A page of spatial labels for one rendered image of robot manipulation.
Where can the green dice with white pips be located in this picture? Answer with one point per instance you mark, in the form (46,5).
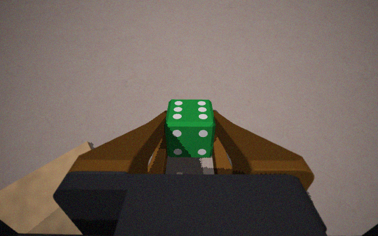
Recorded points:
(190,128)

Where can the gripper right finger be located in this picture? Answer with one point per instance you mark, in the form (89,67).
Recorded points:
(252,154)

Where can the tan mat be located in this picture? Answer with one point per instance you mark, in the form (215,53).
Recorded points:
(27,205)

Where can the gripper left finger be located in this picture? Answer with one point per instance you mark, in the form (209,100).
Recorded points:
(130,152)

